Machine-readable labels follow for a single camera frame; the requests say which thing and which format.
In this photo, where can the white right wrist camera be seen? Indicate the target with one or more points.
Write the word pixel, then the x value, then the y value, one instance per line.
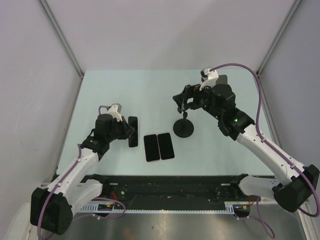
pixel 208 78

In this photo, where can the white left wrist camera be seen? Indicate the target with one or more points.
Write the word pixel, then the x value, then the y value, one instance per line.
pixel 115 111

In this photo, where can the white corner frame post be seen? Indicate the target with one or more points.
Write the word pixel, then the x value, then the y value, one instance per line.
pixel 294 8

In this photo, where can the white phone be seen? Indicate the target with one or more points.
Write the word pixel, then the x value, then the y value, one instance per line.
pixel 165 146

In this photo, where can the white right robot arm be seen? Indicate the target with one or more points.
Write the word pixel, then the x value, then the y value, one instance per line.
pixel 294 183

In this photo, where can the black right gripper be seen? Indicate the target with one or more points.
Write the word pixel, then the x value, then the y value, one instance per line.
pixel 190 92

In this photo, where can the pink phone black screen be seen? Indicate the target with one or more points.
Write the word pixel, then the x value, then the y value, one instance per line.
pixel 151 147

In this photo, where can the left aluminium frame post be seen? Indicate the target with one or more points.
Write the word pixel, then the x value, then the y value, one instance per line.
pixel 50 16

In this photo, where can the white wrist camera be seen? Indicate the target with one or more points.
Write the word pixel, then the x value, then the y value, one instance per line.
pixel 208 78
pixel 115 111

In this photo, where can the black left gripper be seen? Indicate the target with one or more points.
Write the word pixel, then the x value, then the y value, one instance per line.
pixel 129 130

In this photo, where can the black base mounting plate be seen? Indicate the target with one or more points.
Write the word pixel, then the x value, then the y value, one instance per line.
pixel 173 193

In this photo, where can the black phone stand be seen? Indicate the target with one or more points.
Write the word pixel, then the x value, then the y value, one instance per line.
pixel 183 128

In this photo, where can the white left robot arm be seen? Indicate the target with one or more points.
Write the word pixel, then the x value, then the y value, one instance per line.
pixel 53 208

